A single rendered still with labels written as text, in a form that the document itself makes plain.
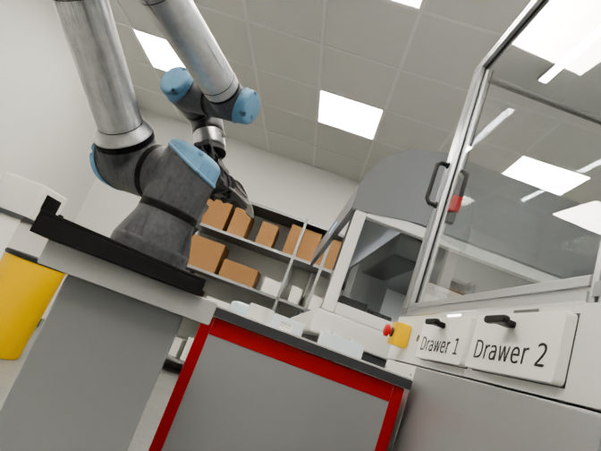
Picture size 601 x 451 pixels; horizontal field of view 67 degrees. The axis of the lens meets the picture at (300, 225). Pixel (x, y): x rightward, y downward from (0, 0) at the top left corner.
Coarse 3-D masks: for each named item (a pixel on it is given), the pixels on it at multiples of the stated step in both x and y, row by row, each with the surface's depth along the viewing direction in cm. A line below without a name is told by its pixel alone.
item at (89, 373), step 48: (48, 240) 69; (96, 288) 74; (144, 288) 72; (48, 336) 71; (96, 336) 73; (144, 336) 75; (48, 384) 70; (96, 384) 72; (144, 384) 74; (0, 432) 67; (48, 432) 69; (96, 432) 71
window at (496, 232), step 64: (576, 0) 114; (512, 64) 144; (576, 64) 101; (512, 128) 124; (576, 128) 91; (512, 192) 109; (576, 192) 83; (448, 256) 137; (512, 256) 97; (576, 256) 76
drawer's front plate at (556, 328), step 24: (528, 312) 77; (552, 312) 71; (480, 336) 90; (504, 336) 82; (528, 336) 74; (552, 336) 68; (480, 360) 87; (528, 360) 72; (552, 360) 66; (552, 384) 66
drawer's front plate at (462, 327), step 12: (456, 324) 104; (468, 324) 98; (420, 336) 124; (432, 336) 116; (444, 336) 108; (456, 336) 102; (468, 336) 97; (432, 348) 113; (444, 348) 105; (456, 348) 99; (468, 348) 96; (432, 360) 111; (444, 360) 103; (456, 360) 97
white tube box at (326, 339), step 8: (320, 336) 132; (328, 336) 128; (336, 336) 128; (320, 344) 128; (328, 344) 128; (336, 344) 128; (344, 344) 128; (352, 344) 128; (344, 352) 127; (352, 352) 128; (360, 352) 128
